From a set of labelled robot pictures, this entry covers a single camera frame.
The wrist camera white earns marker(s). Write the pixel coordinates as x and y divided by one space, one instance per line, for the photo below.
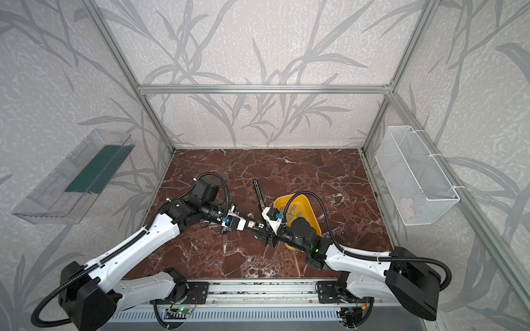
233 222
273 217

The yellow plastic tray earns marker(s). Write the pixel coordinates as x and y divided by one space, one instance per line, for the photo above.
291 209

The white wire mesh basket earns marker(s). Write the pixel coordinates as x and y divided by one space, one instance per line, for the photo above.
412 171

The black stapler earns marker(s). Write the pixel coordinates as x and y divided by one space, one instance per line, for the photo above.
259 194

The left circuit board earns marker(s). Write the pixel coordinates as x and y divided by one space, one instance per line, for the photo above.
178 313

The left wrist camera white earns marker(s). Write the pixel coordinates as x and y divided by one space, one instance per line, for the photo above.
233 222

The clear acrylic wall shelf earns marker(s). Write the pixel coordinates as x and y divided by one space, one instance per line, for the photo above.
67 193

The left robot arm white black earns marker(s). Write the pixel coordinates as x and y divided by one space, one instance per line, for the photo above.
89 295

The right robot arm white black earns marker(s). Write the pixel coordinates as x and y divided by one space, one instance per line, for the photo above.
414 282

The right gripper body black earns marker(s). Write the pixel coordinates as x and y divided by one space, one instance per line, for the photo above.
265 231

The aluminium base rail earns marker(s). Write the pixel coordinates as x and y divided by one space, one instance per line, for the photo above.
221 293

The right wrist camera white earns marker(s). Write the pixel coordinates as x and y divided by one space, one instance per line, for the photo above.
273 217

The pink object in basket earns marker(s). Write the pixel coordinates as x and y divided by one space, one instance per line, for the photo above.
406 208

